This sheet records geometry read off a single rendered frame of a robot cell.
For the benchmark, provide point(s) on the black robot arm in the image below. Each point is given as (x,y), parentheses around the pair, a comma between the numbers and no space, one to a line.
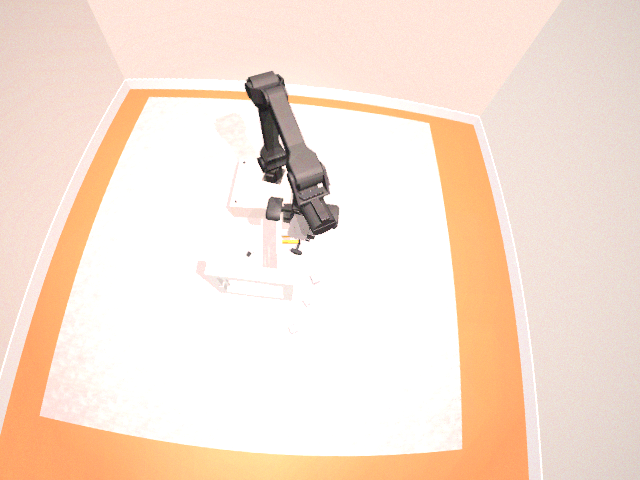
(304,171)

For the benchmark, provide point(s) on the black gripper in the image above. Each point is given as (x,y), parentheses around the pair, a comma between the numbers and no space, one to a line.
(274,209)

